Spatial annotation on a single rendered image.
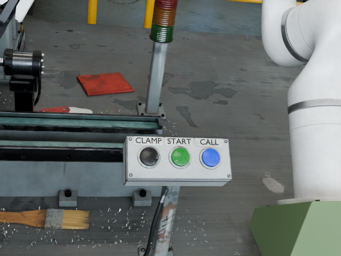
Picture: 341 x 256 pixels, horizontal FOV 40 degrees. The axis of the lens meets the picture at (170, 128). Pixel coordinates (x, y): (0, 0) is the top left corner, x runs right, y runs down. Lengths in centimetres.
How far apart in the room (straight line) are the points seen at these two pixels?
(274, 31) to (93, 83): 65
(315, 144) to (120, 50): 99
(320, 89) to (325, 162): 14
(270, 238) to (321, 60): 36
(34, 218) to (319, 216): 55
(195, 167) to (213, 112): 69
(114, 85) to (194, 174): 78
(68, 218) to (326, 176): 51
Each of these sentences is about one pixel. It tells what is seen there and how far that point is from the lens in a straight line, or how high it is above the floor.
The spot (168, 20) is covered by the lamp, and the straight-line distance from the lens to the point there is 122.
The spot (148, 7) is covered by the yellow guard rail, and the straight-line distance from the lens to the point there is 341.
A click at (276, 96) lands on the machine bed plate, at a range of 162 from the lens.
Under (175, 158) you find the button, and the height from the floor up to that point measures 107.
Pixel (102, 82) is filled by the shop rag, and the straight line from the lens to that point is 149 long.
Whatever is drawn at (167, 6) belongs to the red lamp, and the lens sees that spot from 121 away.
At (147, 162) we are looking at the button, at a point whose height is 106.
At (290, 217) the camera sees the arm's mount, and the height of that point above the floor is 95.
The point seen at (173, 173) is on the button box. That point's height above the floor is 105.
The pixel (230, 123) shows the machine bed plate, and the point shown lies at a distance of 139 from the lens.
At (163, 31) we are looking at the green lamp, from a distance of 123.
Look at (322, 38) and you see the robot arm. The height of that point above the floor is 121.
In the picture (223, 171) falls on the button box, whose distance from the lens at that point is 76.
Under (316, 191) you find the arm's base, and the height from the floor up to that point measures 97.
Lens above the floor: 150
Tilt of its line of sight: 32 degrees down
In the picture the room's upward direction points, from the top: 9 degrees clockwise
